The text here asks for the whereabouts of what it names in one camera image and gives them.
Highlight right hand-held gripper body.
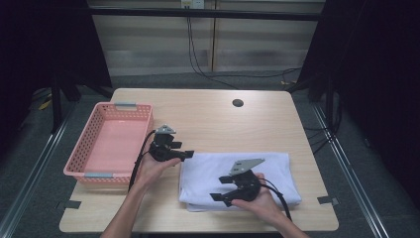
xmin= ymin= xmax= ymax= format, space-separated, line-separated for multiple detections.
xmin=222 ymin=158 xmax=265 ymax=207

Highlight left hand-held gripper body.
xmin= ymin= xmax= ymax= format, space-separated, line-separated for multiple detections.
xmin=148 ymin=124 xmax=182 ymax=163

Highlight white patterned towel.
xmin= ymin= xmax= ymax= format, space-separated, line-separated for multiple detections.
xmin=177 ymin=151 xmax=302 ymax=212

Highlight pink plastic basket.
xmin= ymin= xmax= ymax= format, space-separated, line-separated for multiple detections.
xmin=62 ymin=101 xmax=155 ymax=185

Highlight person's left hand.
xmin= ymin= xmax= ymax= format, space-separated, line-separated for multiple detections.
xmin=135 ymin=152 xmax=182 ymax=192

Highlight person's right hand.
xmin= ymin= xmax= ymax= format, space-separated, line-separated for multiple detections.
xmin=231 ymin=172 xmax=281 ymax=226

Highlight grey tape piece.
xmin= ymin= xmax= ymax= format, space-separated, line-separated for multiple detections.
xmin=317 ymin=195 xmax=340 ymax=206

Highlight black tape piece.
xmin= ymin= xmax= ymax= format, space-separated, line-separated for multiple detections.
xmin=56 ymin=199 xmax=82 ymax=211

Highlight black metal stand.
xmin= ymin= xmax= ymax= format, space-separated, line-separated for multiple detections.
xmin=325 ymin=75 xmax=335 ymax=131
xmin=51 ymin=75 xmax=63 ymax=134

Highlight black horizontal metal bar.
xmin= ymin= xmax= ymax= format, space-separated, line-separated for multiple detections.
xmin=87 ymin=7 xmax=326 ymax=23

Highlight black curtain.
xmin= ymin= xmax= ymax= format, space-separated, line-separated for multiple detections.
xmin=0 ymin=0 xmax=113 ymax=157
xmin=298 ymin=0 xmax=420 ymax=212

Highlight left hand-held gripper cable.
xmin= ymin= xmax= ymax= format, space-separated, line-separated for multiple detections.
xmin=128 ymin=129 xmax=157 ymax=192

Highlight hand-held gripper cable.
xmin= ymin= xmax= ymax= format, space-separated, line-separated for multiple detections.
xmin=128 ymin=129 xmax=157 ymax=192
xmin=259 ymin=178 xmax=293 ymax=222

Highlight right hand-held gripper cable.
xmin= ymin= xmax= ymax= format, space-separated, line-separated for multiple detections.
xmin=259 ymin=178 xmax=293 ymax=222

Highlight black floor cables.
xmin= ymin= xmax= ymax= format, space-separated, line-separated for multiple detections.
xmin=303 ymin=125 xmax=342 ymax=155

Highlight black power cable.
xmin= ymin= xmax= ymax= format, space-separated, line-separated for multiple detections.
xmin=186 ymin=16 xmax=241 ymax=91
xmin=189 ymin=16 xmax=302 ymax=80

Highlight metal floor rail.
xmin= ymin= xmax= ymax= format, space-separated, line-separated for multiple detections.
xmin=311 ymin=104 xmax=392 ymax=238
xmin=0 ymin=105 xmax=78 ymax=238

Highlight white wall socket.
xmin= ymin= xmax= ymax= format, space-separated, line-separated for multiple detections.
xmin=180 ymin=0 xmax=206 ymax=10

